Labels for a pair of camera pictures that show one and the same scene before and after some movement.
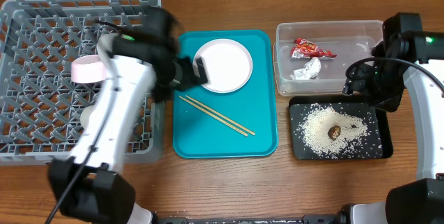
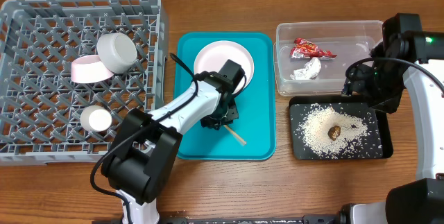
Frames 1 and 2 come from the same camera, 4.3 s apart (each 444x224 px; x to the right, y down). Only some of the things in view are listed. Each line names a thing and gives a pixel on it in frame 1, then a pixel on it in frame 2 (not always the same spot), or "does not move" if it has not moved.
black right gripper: x=354 y=84 does not move
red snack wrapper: x=304 y=48 does not move
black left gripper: x=191 y=75 -> x=222 y=117
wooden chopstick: x=223 y=116 -> x=235 y=134
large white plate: x=227 y=63 does not move
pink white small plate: x=89 y=69 does not move
